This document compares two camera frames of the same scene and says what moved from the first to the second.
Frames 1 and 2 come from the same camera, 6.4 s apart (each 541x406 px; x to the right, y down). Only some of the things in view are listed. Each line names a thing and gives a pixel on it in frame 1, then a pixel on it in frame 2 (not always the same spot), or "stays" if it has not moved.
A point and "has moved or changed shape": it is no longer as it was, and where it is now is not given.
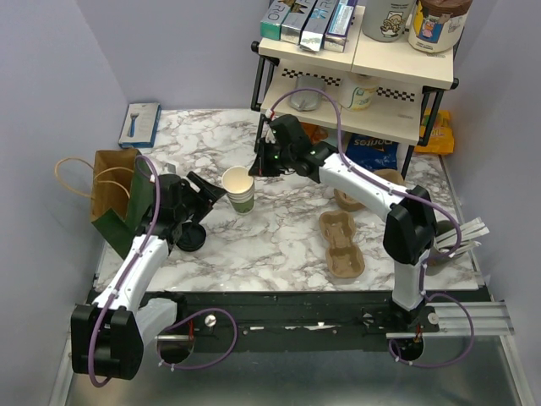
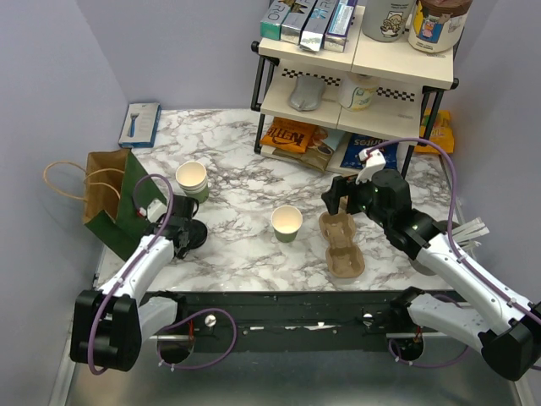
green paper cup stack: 239,186 has moved or changed shape
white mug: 356,91 stays
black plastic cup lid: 192,236 stays
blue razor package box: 139,127 stays
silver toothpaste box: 293,27 stays
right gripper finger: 271,159 → 348,205
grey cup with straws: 446,238 stays
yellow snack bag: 441,139 stays
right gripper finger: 258,167 → 332,196
